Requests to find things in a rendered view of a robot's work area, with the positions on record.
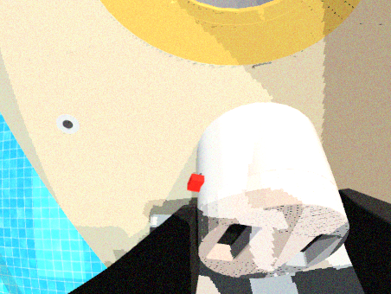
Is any white cylinder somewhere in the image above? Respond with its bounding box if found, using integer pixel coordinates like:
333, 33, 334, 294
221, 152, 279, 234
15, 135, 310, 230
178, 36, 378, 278
188, 102, 349, 279

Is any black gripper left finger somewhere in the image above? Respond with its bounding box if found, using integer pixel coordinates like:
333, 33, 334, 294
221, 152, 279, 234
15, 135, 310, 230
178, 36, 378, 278
68, 204, 200, 294

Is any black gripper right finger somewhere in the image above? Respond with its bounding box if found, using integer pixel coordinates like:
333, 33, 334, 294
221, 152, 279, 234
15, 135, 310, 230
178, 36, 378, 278
338, 189, 391, 294

